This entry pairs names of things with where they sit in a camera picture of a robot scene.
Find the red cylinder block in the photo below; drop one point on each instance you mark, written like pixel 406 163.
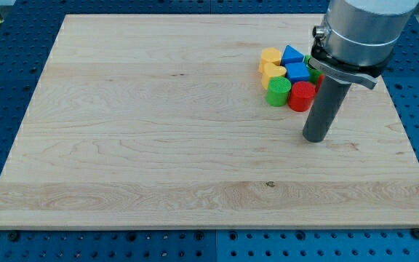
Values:
pixel 301 96

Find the green block behind arm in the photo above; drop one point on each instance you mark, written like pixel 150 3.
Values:
pixel 314 73

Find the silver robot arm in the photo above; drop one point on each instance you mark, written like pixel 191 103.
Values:
pixel 354 42

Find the light wooden board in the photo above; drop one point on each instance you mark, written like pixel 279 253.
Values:
pixel 161 122

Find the green cylinder block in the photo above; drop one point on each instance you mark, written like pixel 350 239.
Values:
pixel 278 91

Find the yellow heart block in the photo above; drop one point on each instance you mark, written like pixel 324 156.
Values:
pixel 269 71

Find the yellow hexagon block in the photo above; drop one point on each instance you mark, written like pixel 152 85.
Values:
pixel 269 55

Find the blue cube block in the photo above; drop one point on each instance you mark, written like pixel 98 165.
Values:
pixel 297 72

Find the blue triangle block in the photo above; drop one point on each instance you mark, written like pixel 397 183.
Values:
pixel 291 55

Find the red block behind rod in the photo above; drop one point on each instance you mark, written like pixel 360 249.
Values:
pixel 319 82

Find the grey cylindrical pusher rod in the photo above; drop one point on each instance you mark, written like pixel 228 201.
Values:
pixel 326 105

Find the blue perforated table plate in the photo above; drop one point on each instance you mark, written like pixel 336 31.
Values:
pixel 26 38

